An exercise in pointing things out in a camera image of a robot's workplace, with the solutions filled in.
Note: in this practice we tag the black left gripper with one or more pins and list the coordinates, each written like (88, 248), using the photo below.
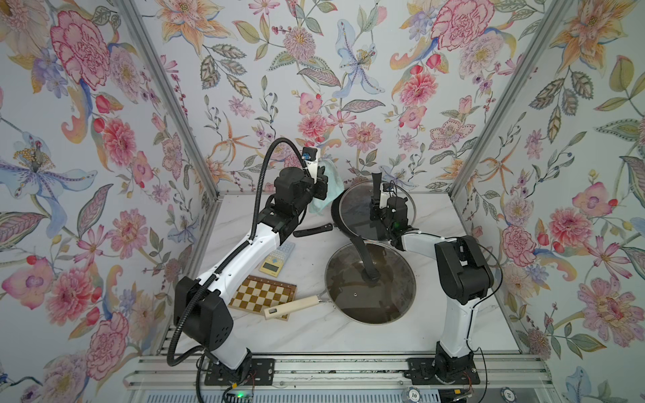
(318, 186)

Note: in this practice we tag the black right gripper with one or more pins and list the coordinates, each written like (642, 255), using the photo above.
(375, 209)

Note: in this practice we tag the glass pot lid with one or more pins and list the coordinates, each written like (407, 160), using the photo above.
(370, 282)
(373, 209)

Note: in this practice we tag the mint green terry cloth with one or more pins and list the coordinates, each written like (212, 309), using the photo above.
(330, 184)

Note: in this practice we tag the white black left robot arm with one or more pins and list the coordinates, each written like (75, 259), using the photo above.
(203, 322)

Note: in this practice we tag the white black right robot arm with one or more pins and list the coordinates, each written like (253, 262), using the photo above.
(464, 275)

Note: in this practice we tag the wooden chessboard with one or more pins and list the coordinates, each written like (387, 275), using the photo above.
(255, 294)

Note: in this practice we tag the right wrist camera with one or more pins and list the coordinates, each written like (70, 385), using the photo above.
(387, 190)

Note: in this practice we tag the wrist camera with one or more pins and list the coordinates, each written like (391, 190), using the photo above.
(387, 190)
(310, 156)

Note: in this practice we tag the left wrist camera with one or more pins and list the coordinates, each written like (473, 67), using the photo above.
(310, 156)

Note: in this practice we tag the right aluminium corner post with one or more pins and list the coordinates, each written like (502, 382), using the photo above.
(537, 46)

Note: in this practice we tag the aluminium corner post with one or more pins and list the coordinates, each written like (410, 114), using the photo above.
(537, 46)
(136, 27)

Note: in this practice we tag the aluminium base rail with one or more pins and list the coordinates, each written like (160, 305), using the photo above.
(346, 378)

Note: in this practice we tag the left aluminium corner post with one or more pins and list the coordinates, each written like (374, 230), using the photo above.
(136, 27)

